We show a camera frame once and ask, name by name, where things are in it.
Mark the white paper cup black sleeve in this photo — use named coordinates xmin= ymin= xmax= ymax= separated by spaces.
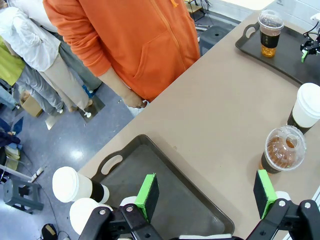
xmin=69 ymin=197 xmax=115 ymax=236
xmin=286 ymin=82 xmax=320 ymax=135
xmin=51 ymin=166 xmax=110 ymax=204

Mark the clear dome-lid cup dark tea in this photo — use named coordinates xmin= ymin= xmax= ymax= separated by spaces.
xmin=260 ymin=124 xmax=307 ymax=176

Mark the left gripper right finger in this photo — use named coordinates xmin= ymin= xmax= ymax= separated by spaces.
xmin=246 ymin=169 xmax=320 ymax=240

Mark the grey plastic step stool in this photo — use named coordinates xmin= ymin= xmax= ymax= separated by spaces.
xmin=2 ymin=178 xmax=45 ymax=215

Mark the black plastic stool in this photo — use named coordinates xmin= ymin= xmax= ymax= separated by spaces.
xmin=199 ymin=24 xmax=232 ymax=57

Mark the person's right hand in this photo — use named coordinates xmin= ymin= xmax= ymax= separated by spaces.
xmin=125 ymin=92 xmax=149 ymax=110

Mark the person's right forearm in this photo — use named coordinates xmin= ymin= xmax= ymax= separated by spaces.
xmin=96 ymin=66 xmax=135 ymax=106

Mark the clear cup amber iced tea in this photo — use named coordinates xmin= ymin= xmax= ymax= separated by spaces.
xmin=257 ymin=9 xmax=285 ymax=59

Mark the white power strip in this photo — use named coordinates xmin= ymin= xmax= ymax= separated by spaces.
xmin=28 ymin=165 xmax=48 ymax=184

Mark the brown cardboard box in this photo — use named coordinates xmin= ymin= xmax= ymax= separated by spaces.
xmin=19 ymin=95 xmax=44 ymax=118

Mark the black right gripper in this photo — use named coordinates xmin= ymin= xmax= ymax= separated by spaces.
xmin=300 ymin=34 xmax=320 ymax=63

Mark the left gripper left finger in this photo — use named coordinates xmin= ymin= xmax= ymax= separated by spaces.
xmin=77 ymin=173 xmax=163 ymax=240

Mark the metal mannequin base plate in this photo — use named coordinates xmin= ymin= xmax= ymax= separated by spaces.
xmin=44 ymin=109 xmax=66 ymax=131
xmin=77 ymin=95 xmax=106 ymax=124

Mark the mannequin white coat green hat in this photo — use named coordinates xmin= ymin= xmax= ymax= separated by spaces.
xmin=0 ymin=6 xmax=94 ymax=114

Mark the pile of folded clothes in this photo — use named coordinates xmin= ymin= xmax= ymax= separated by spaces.
xmin=0 ymin=117 xmax=24 ymax=161

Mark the brown plastic serving tray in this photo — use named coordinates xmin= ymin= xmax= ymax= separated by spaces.
xmin=234 ymin=22 xmax=320 ymax=87
xmin=91 ymin=134 xmax=236 ymax=238

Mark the person in orange hoodie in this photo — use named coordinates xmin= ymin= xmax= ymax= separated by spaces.
xmin=42 ymin=0 xmax=201 ymax=103

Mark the large white table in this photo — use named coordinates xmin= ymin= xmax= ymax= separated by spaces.
xmin=221 ymin=0 xmax=276 ymax=11

